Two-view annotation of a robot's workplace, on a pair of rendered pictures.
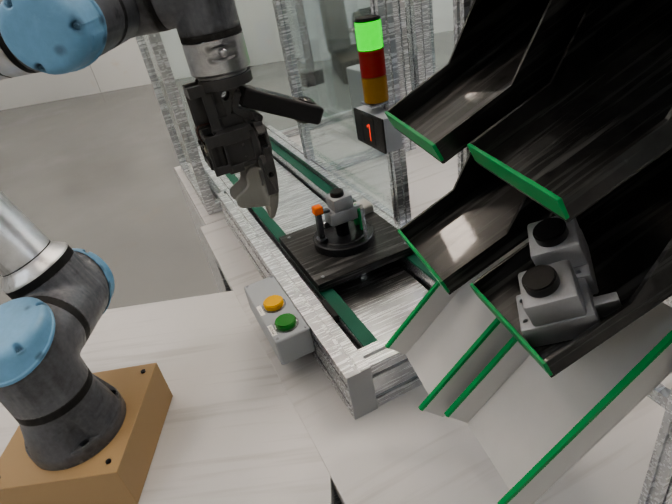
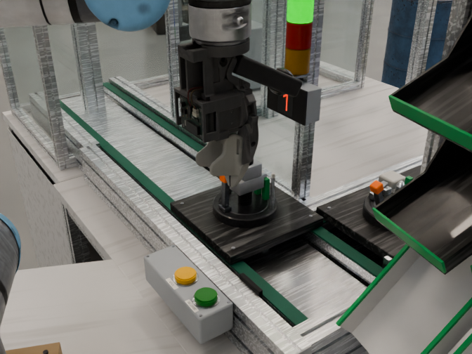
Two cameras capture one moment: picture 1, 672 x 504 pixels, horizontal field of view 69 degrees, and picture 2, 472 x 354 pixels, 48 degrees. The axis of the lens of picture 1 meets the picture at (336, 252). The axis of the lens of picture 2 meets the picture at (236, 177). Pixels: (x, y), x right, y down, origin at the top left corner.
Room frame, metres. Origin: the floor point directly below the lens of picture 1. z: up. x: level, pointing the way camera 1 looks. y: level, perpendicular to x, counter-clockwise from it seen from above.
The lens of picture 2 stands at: (0.02, 0.25, 1.59)
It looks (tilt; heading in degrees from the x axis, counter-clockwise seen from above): 29 degrees down; 345
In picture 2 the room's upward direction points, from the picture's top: straight up
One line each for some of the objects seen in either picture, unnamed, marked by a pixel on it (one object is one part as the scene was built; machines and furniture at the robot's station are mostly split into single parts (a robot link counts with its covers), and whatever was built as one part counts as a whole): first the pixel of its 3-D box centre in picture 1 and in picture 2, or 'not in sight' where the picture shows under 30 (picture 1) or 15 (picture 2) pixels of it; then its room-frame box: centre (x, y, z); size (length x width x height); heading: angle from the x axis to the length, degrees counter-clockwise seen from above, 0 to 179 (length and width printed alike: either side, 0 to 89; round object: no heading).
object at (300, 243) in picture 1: (345, 243); (244, 213); (0.96, -0.02, 0.96); 0.24 x 0.24 x 0.02; 20
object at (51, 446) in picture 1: (65, 408); not in sight; (0.57, 0.47, 0.99); 0.15 x 0.15 x 0.10
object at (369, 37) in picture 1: (369, 34); (300, 7); (1.00, -0.14, 1.38); 0.05 x 0.05 x 0.05
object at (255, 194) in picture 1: (256, 196); (227, 164); (0.64, 0.10, 1.26); 0.06 x 0.03 x 0.09; 110
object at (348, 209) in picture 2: not in sight; (399, 197); (0.86, -0.33, 1.01); 0.24 x 0.24 x 0.13; 20
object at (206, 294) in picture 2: (286, 323); (206, 298); (0.72, 0.12, 0.96); 0.04 x 0.04 x 0.02
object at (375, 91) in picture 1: (375, 88); (297, 59); (1.00, -0.14, 1.28); 0.05 x 0.05 x 0.05
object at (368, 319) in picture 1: (339, 240); (228, 209); (1.07, -0.01, 0.91); 0.84 x 0.28 x 0.10; 20
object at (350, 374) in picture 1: (277, 269); (167, 237); (0.98, 0.15, 0.91); 0.89 x 0.06 x 0.11; 20
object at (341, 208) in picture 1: (343, 203); (249, 171); (0.97, -0.03, 1.06); 0.08 x 0.04 x 0.07; 110
